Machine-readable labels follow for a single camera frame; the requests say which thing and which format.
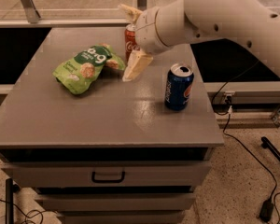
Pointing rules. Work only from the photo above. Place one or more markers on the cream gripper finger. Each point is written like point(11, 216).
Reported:
point(132, 14)
point(137, 63)

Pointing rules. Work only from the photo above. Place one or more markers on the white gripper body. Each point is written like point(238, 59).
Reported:
point(146, 31)

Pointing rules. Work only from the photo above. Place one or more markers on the green rice chip bag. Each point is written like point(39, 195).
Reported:
point(78, 73)

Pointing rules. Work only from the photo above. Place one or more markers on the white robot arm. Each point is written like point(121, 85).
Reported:
point(245, 22)

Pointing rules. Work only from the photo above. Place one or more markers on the red Coca-Cola can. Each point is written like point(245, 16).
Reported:
point(130, 43)

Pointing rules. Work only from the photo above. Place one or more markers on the blue Pepsi can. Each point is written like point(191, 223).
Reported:
point(178, 86)

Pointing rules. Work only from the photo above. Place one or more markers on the grey drawer cabinet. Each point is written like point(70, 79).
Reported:
point(115, 121)

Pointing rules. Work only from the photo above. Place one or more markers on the top grey drawer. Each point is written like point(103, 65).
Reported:
point(78, 174)

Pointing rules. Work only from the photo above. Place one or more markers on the grey drawer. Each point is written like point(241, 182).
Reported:
point(78, 174)
point(122, 217)
point(116, 202)

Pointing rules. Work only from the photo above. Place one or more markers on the middle grey drawer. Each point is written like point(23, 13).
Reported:
point(116, 202)

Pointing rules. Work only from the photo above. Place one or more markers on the black stand leg right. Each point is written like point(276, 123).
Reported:
point(266, 143)

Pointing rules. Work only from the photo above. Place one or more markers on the black stand leg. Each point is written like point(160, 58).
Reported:
point(266, 143)
point(11, 188)

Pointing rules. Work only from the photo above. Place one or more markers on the bottom grey drawer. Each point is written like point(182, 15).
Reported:
point(122, 217)

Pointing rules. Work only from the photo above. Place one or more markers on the black stand leg left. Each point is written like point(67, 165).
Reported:
point(11, 188)

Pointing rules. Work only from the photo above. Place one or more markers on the black power adapter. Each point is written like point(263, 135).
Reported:
point(266, 210)

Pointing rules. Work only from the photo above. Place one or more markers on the metal window rail frame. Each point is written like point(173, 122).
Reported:
point(61, 13)

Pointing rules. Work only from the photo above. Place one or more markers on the black drawer handle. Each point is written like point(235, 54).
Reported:
point(107, 178)

